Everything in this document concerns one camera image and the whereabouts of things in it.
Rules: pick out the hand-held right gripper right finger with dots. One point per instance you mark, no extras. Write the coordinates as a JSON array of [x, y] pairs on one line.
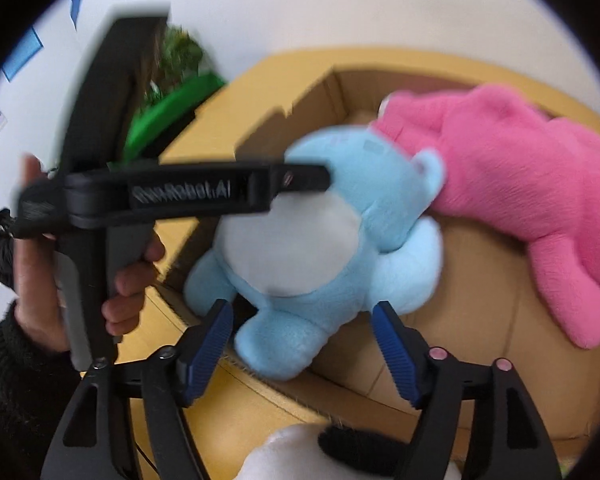
[[397, 355]]

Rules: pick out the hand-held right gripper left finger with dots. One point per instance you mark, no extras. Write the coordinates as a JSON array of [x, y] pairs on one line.
[[210, 350]]

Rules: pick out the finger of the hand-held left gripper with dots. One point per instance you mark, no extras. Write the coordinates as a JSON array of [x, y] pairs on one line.
[[305, 178]]

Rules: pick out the light blue plush toy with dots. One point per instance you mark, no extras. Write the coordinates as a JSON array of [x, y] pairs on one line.
[[330, 260]]

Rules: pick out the cardboard box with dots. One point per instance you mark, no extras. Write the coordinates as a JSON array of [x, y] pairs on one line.
[[480, 320]]

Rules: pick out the person's left forearm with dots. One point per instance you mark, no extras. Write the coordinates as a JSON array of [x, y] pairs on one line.
[[25, 390]]

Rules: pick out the person's left hand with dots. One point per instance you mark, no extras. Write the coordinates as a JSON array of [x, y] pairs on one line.
[[35, 290]]

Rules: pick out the green board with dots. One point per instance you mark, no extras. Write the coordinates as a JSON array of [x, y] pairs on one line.
[[165, 110]]

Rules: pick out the white plush toy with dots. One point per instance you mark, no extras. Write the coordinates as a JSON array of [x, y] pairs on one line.
[[280, 455]]

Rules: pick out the green potted plant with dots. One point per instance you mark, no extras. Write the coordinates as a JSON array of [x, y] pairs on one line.
[[180, 52]]

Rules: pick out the pink plush toy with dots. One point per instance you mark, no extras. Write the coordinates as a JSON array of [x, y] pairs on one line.
[[505, 175]]

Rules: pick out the blue wall poster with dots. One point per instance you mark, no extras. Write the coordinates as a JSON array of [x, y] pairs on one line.
[[22, 55]]

